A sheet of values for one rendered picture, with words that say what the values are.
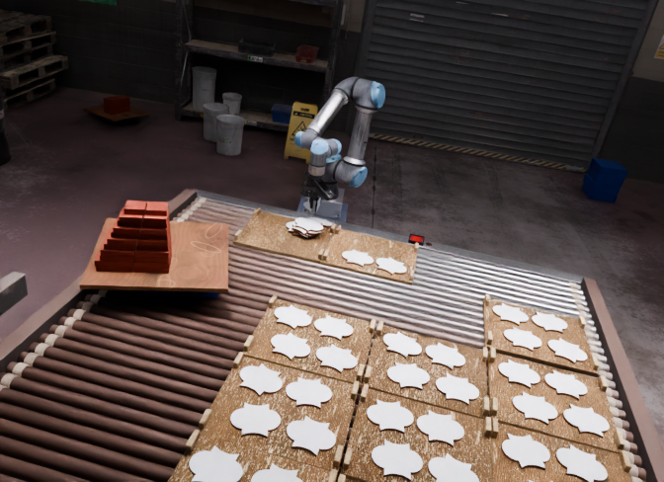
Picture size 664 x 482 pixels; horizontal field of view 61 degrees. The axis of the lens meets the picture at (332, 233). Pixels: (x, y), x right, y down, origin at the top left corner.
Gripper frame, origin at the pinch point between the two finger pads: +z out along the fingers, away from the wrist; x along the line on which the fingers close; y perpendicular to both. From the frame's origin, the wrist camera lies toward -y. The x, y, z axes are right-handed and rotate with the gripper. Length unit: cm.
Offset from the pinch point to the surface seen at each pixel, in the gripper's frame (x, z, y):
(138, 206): 89, -25, 17
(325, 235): -1.5, 9.7, -7.1
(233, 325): 79, 12, -20
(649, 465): 46, 9, -157
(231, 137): -226, 83, 251
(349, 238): -7.8, 9.7, -16.8
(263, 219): 8.5, 9.7, 23.4
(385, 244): -16.4, 9.7, -32.5
